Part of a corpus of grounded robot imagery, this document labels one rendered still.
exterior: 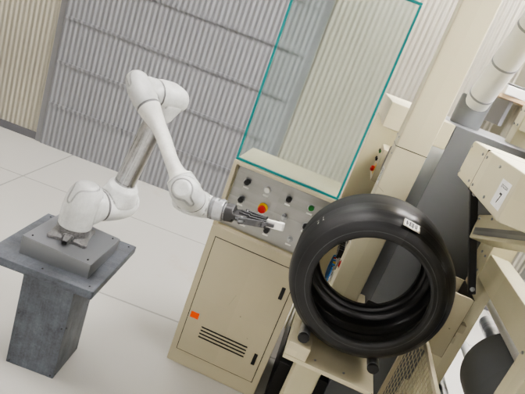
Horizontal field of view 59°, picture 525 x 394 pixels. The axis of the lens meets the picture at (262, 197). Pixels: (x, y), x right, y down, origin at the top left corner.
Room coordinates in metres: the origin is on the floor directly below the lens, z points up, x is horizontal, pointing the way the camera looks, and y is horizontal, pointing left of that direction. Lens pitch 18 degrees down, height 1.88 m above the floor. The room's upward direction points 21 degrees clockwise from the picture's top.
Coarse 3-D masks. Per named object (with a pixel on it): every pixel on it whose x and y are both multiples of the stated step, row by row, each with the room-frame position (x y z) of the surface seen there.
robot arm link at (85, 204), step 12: (84, 180) 1.97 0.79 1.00; (72, 192) 1.90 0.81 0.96; (84, 192) 1.90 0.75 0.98; (96, 192) 1.93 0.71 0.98; (72, 204) 1.87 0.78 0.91; (84, 204) 1.88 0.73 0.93; (96, 204) 1.92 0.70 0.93; (108, 204) 2.00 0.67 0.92; (60, 216) 1.89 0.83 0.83; (72, 216) 1.87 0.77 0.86; (84, 216) 1.89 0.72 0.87; (96, 216) 1.94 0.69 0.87; (72, 228) 1.87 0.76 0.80; (84, 228) 1.90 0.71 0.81
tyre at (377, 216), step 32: (320, 224) 1.57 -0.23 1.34; (352, 224) 1.53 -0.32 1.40; (384, 224) 1.52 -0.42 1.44; (320, 256) 1.53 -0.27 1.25; (416, 256) 1.49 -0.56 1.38; (448, 256) 1.54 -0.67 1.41; (320, 288) 1.80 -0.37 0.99; (416, 288) 1.77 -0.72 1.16; (448, 288) 1.50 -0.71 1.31; (320, 320) 1.52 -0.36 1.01; (352, 320) 1.76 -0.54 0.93; (384, 320) 1.76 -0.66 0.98; (416, 320) 1.68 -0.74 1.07; (352, 352) 1.51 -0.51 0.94; (384, 352) 1.49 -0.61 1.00
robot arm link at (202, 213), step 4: (204, 192) 1.67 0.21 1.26; (208, 196) 1.69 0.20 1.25; (212, 196) 1.71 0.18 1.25; (172, 200) 1.69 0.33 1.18; (208, 200) 1.68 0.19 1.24; (204, 204) 1.64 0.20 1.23; (208, 204) 1.67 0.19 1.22; (176, 208) 1.69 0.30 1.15; (204, 208) 1.65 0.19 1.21; (208, 208) 1.67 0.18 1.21; (184, 212) 1.66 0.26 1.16; (188, 212) 1.63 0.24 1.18; (192, 212) 1.62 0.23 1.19; (196, 212) 1.63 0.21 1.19; (200, 212) 1.65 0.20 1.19; (204, 212) 1.66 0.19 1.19; (196, 216) 1.66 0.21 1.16; (200, 216) 1.66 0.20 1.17; (204, 216) 1.67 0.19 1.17
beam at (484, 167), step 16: (480, 144) 1.78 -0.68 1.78; (464, 160) 1.85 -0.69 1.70; (480, 160) 1.66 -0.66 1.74; (496, 160) 1.51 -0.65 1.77; (512, 160) 1.53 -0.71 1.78; (464, 176) 1.75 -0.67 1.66; (480, 176) 1.57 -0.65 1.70; (496, 176) 1.43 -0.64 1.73; (512, 176) 1.31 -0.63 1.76; (480, 192) 1.49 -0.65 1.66; (512, 192) 1.26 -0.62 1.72; (512, 208) 1.26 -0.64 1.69; (512, 224) 1.25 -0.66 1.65
